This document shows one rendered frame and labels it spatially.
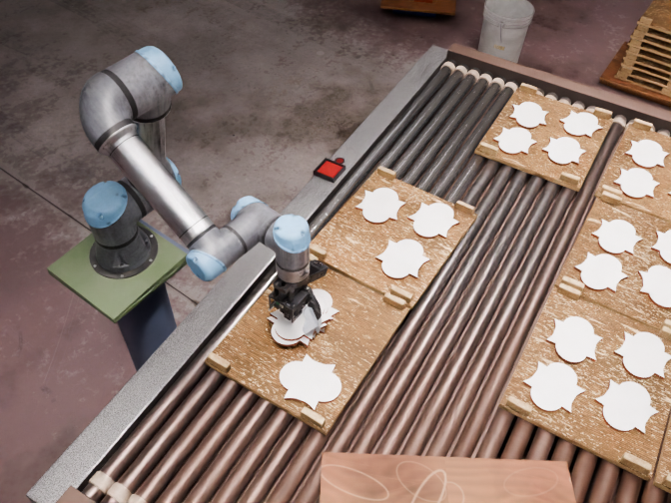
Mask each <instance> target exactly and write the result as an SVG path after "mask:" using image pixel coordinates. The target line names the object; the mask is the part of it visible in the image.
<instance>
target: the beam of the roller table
mask: <svg viewBox="0 0 671 503"><path fill-rule="evenodd" d="M446 56H447V50H446V49H443V48H440V47H437V46H434V45H432V46H431V47H430V48H429V49H428V50H427V51H426V52H425V54H424V55H423V56H422V57H421V58H420V59H419V60H418V61H417V62H416V64H415V65H414V66H413V67H412V68H411V69H410V70H409V71H408V72H407V73H406V75H405V76H404V77H403V78H402V79H401V80H400V81H399V82H398V83H397V85H396V86H395V87H394V88H393V89H392V90H391V91H390V92H389V93H388V94H387V96H386V97H385V98H384V99H383V100H382V101H381V102H380V103H379V104H378V106H377V107H376V108H375V109H374V110H373V111H372V112H371V113H370V114H369V115H368V117H367V118H366V119H365V120H364V121H363V122H362V123H361V124H360V125H359V127H358V128H357V129H356V130H355V131H354V132H353V133H352V134H351V135H350V136H349V138H348V139H347V140H346V141H345V142H344V143H343V144H342V145H341V146H340V148H339V149H338V150H337V151H336V152H335V153H334V154H333V155H332V156H331V158H330V160H333V161H334V160H335V159H336V158H343V159H344V163H343V165H345V171H344V172H343V173H342V174H341V175H340V177H339V178H338V179H337V180H336V181H335V182H334V183H332V182H329V181H327V180H324V179H322V178H320V177H317V176H313V177H312V179H311V180H310V181H309V182H308V183H307V184H306V185H305V186H304V187H303V189H302V190H301V191H300V192H299V193H298V194H297V195H296V196H295V197H294V198H293V200H292V201H291V202H290V203H289V204H288V205H287V206H286V207H285V208H284V210H283V211H282V212H281V213H280V215H282V216H284V215H289V214H293V215H295V216H301V217H302V218H304V219H305V220H306V221H307V223H308V224H309V223H310V222H311V221H312V220H313V219H314V218H315V216H316V215H317V214H318V213H319V212H320V211H321V209H322V208H323V207H324V206H325V205H326V203H327V202H328V201H329V200H330V199H331V198H332V196H333V195H334V194H335V193H336V192H337V190H338V189H339V188H340V187H341V186H342V184H343V183H344V182H345V181H346V180H347V179H348V177H349V176H350V175H351V174H352V173H353V172H354V170H355V169H356V168H357V167H358V166H359V164H360V163H361V162H362V161H363V160H364V159H365V157H366V156H367V155H368V154H369V153H370V151H371V150H372V149H373V148H374V147H375V146H376V144H377V143H378V142H379V141H380V140H381V139H382V137H383V136H384V135H385V134H386V133H387V131H388V130H389V129H390V128H391V127H392V126H393V124H394V123H395V122H396V121H397V120H398V119H399V117H400V116H401V115H402V114H403V113H404V111H405V110H406V109H407V108H408V107H409V106H410V104H411V103H412V102H413V101H414V100H415V99H416V97H417V96H418V95H419V94H420V93H421V91H422V90H423V89H424V88H425V87H426V86H427V84H428V83H429V82H430V81H431V80H432V79H433V77H434V76H435V75H436V74H437V73H438V71H439V70H440V68H441V66H442V65H443V64H444V63H445V62H446ZM275 264H276V254H275V252H274V251H272V250H271V249H269V248H267V247H266V246H264V245H263V244H262V243H258V244H257V245H256V246H254V247H253V248H252V249H251V250H249V251H248V252H247V253H245V254H244V255H243V256H242V257H241V258H239V259H238V260H237V261H236V263H235V264H234V265H233V266H232V267H231V268H230V269H229V270H228V271H227V273H226V274H225V275H224V276H223V277H222V278H221V279H220V280H219V281H218V282H217V284H216V285H215V286H214V287H213V288H212V289H211V290H210V291H209V292H208V294H207V295H206V296H205V297H204V298H203V299H202V300H201V301H200V302H199V303H198V305H197V306H196V307H195V308H194V309H193V310H192V311H191V312H190V313H189V315H188V316H187V317H186V318H185V319H184V320H183V321H182V322H181V323H180V324H179V326H178V327H177V328H176V329H175V330H174V331H173V332H172V333H171V334H170V336H169V337H168V338H167V339H166V340H165V341H164V342H163V343H162V344H161V345H160V347H159V348H158V349H157V350H156V351H155V352H154V353H153V354H152V355H151V357H150V358H149V359H148V360H147V361H146V362H145V363H144V364H143V365H142V366H141V368H140V369H139V370H138V371H137V372H136V373H135V374H134V375H133V376H132V378H131V379H130V380H129V381H128V382H127V383H126V384H125V385H124V386H123V387H122V389H121V390H120V391H119V392H118V393H117V394H116V395H115V396H114V397H113V399H112V400H111V401H110V402H109V403H108V404H107V405H106V406H105V407H104V408H103V410H102V411H101V412H100V413H99V414H98V415H97V416H96V417H95V418H94V420H93V421H92V422H91V423H90V424H89V425H88V426H87V427H86V428H85V429H84V431H83V432H82V433H81V434H80V435H79V436H78V437H77V438H76V439H75V440H74V442H73V443H72V444H71V445H70V446H69V447H68V448H67V449H66V450H65V452H64V453H63V454H62V455H61V456H60V457H59V458H58V459H57V460H56V461H55V463H54V464H53V465H52V466H51V467H50V468H49V469H48V470H47V471H46V473H45V474H44V475H43V476H42V477H41V478H40V479H39V480H38V481H37V482H36V484H35V485H34V486H33V487H32V488H31V489H30V490H29V491H28V492H27V494H26V496H27V497H28V498H29V500H30V501H31V502H32V503H56V502H57V500H58V499H59V498H60V497H61V496H62V495H63V493H64V492H65V491H66V490H67V489H68V488H69V487H70V486H73V487H75V488H76V489H78V490H79V491H81V492H82V491H83V490H84V488H85V487H86V486H87V485H88V484H89V480H90V479H91V478H92V476H93V475H94V474H95V473H96V472H97V471H100V470H101V468H102V467H103V466H104V465H105V464H106V462H107V461H108V460H109V459H110V458H111V457H112V455H113V454H114V453H115V452H116V451H117V450H118V448H119V447H120V446H121V445H122V444H123V442H124V441H125V440H126V439H127V438H128V437H129V435H130V434H131V433H132V432H133V431H134V430H135V428H136V427H137V426H138V425H139V424H140V422H141V421H142V420H143V419H144V418H145V417H146V415H147V414H148V413H149V412H150V411H151V409H152V408H153V407H154V406H155V405H156V404H157V402H158V401H159V400H160V399H161V398H162V397H163V395H164V394H165V393H166V392H167V391H168V389H169V388H170V387H171V386H172V385H173V384H174V382H175V381H176V380H177V379H178V378H179V377H180V375H181V374H182V373H183V372H184V371H185V369H186V368H187V367H188V366H189V365H190V364H191V362H192V361H193V360H194V359H195V358H196V357H197V355H198V354H199V353H200V352H201V351H202V349H203V348H204V347H205V346H206V345H207V344H208V342H209V341H210V340H211V339H212V338H213V337H214V335H215V334H216V333H217V332H218V331H219V329H220V328H221V327H222V326H223V325H224V324H225V322H226V321H227V320H228V319H229V318H230V316H231V315H232V314H233V313H234V312H235V311H236V309H237V308H238V307H239V306H240V305H241V304H242V302H243V301H244V300H245V299H246V298H247V296H248V295H249V294H250V293H251V292H252V291H253V289H254V288H255V287H256V286H257V285H258V284H259V282H260V281H261V280H262V279H263V278H264V276H265V275H266V274H267V273H268V272H269V271H270V269H271V268H272V267H273V266H274V265H275Z"/></svg>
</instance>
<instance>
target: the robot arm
mask: <svg viewBox="0 0 671 503"><path fill-rule="evenodd" d="M182 88H183V83H182V79H181V76H180V74H179V72H178V70H177V69H176V67H175V65H174V64H173V63H172V61H171V60H170V59H169V58H168V57H167V56H166V55H165V54H164V53H163V52H162V51H161V50H159V49H158V48H156V47H153V46H147V47H144V48H142V49H140V50H136V51H135V53H133V54H131V55H129V56H128V57H126V58H124V59H122V60H120V61H119V62H117V63H115V64H113V65H112V66H110V67H108V68H106V69H104V70H103V71H101V72H98V73H96V74H95V75H93V76H92V77H91V78H90V79H89V80H88V81H87V82H86V83H85V85H84V87H83V89H82V92H81V95H80V100H79V112H80V119H81V123H82V126H83V129H84V131H85V133H86V136H87V137H88V139H89V141H90V142H91V144H92V145H93V146H94V148H95V149H96V150H97V151H98V152H99V153H100V154H101V155H107V156H109V158H110V159H111V160H112V161H113V162H114V163H115V164H116V166H117V167H118V168H119V169H120V170H121V171H122V173H123V174H124V175H125V177H124V178H122V179H121V180H119V181H118V182H113V181H107V183H104V182H101V183H99V184H96V185H95V186H93V187H92V188H91V189H89V190H88V192H87V193H86V194H85V196H84V198H83V202H82V210H83V213H84V218H85V220H86V222H87V224H88V225H89V227H90V229H91V232H92V234H93V236H94V238H95V240H96V246H95V256H96V259H97V261H98V263H99V265H100V266H101V267H102V268H103V269H105V270H108V271H111V272H126V271H130V270H133V269H135V268H137V267H139V266H140V265H142V264H143V263H144V262H145V261H146V260H147V258H148V257H149V255H150V252H151V243H150V240H149V238H148V236H147V235H146V234H145V233H144V232H143V231H142V230H141V229H140V228H139V227H138V226H137V221H139V220H140V219H142V218H143V217H145V216H146V215H147V214H149V213H150V212H151V211H153V210H155V211H156V212H157V213H158V215H159V216H160V217H161V218H162V219H163V220H164V222H165V223H166V224H167V225H168V226H169V227H170V229H171V230H172V231H173V232H174V233H175V234H176V235H177V237H178V238H179V239H180V240H181V241H182V242H183V244H184V245H185V246H186V247H187V248H188V249H189V251H190V252H189V253H188V254H187V256H186V262H187V264H188V266H189V267H190V269H191V271H192V272H193V273H194V274H195V275H196V276H197V277H198V278H199V279H201V280H203V281H211V280H213V279H215V278H216V277H217V276H219V275H220V274H221V273H223V272H225V271H226V270H227V268H228V267H230V266H231V265H232V264H233V263H234V262H236V261H237V260H238V259H239V258H241V257H242V256H243V255H244V254H245V253H247V252H248V251H249V250H251V249H252V248H253V247H254V246H256V245H257V244H258V243H262V244H263V245H264V246H266V247H267V248H269V249H271V250H272V251H274V252H275V254H276V271H277V275H278V278H277V279H276V280H275V281H274V282H273V288H274V290H273V291H272V292H271V293H270V294H269V307H270V309H269V311H270V310H271V309H272V308H273V307H276V308H277V309H279V310H280V312H282V313H283V315H284V318H286V319H288V320H292V323H294V322H295V320H296V319H297V318H298V317H299V316H300V315H301V314H302V313H303V311H302V309H303V308H304V307H305V306H306V304H307V305H308V307H306V308H305V309H304V317H305V323H304V326H303V332H304V333H308V332H309V331H311V330H312V329H315V330H316V332H317V333H319V332H320V330H321V325H322V309H321V306H320V303H319V302H318V300H317V299H316V296H315V295H314V292H313V290H312V289H311V288H310V287H309V286H308V284H309V283H311V282H313V281H315V280H317V279H319V278H321V277H323V276H325V275H326V273H327V270H328V268H329V267H328V266H326V265H325V264H323V263H322V262H321V261H319V260H316V259H313V260H310V242H311V235H310V230H309V225H308V223H307V221H306V220H305V219H304V218H302V217H301V216H295V215H293V214H289V215H284V216H282V215H280V214H279V213H277V212H276V211H274V210H273V209H271V208H270V207H269V206H268V205H267V204H265V203H264V202H261V201H260V200H258V199H256V198H254V197H250V196H247V197H243V198H241V199H239V200H238V201H237V204H236V205H235V206H233V208H232V211H231V221H230V222H229V223H227V224H226V225H225V226H223V227H222V228H221V229H218V228H217V227H216V226H215V225H214V223H213V222H212V221H211V220H210V219H209V218H208V216H207V215H206V214H205V213H204V212H203V210H202V209H201V208H200V207H199V206H198V205H197V203H196V202H195V201H194V200H193V199H192V198H191V196H190V195H189V194H188V193H187V192H186V190H185V189H184V188H183V187H182V180H181V176H180V175H179V174H178V172H179V171H178V169H177V168H176V166H175V165H174V164H173V162H172V161H171V160H169V159H168V158H167V157H166V134H165V117H166V116H167V115H168V114H169V112H170V110H171V106H172V99H171V97H172V96H173V95H175V94H178V93H179V91H181V90H182ZM271 299H273V300H274V301H273V302H272V303H271Z"/></svg>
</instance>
